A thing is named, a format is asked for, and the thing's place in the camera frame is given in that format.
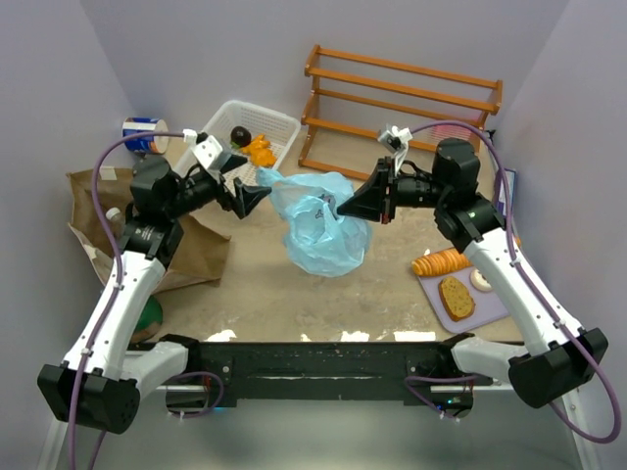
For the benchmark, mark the lavender plastic tray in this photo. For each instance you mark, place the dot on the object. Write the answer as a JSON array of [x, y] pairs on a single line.
[[488, 307]]

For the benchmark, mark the white plastic basket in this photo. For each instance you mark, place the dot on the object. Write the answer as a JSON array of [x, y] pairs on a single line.
[[279, 130]]

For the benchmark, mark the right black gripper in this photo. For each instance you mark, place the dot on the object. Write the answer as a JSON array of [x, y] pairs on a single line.
[[385, 190]]

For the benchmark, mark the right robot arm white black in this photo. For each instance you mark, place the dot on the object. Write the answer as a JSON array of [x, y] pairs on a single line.
[[552, 361]]

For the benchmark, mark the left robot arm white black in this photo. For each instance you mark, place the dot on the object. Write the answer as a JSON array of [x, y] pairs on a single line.
[[94, 386]]

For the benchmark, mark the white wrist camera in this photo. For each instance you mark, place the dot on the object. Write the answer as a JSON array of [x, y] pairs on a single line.
[[397, 141], [207, 150]]

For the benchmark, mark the dark round fruit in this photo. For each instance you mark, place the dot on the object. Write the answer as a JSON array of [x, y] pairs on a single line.
[[240, 136]]

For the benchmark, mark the wooden orange shelf rack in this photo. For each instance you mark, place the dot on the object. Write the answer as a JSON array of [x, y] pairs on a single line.
[[356, 94]]

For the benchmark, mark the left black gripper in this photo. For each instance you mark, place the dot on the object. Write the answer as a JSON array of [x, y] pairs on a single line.
[[228, 194]]

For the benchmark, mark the green plastic bag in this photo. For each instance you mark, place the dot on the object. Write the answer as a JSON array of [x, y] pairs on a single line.
[[149, 322]]

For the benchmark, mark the brown paper grocery bag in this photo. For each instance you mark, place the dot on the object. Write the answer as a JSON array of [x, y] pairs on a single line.
[[187, 251]]

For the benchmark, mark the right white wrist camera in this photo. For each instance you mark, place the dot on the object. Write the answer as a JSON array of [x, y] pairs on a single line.
[[397, 141]]

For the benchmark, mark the clear water bottle green label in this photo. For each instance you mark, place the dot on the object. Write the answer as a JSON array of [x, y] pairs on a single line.
[[116, 222]]

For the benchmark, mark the purple box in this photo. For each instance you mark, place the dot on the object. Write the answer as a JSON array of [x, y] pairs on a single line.
[[509, 175]]

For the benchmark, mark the white chocolate pastry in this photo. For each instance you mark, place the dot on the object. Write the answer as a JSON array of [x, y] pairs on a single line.
[[479, 282]]

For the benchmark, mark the orange food piece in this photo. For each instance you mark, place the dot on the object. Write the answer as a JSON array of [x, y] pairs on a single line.
[[259, 153]]

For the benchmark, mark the black base frame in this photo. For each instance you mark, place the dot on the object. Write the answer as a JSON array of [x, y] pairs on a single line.
[[413, 373]]

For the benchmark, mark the blue white paper roll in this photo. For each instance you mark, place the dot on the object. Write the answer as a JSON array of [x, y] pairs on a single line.
[[153, 140]]

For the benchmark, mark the bread slice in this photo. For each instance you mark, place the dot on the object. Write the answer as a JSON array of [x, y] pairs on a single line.
[[456, 298]]

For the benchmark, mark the light blue plastic bag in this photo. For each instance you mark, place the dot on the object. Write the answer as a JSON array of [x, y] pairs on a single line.
[[319, 240]]

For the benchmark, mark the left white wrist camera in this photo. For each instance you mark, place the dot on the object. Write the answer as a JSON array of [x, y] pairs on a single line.
[[207, 150]]

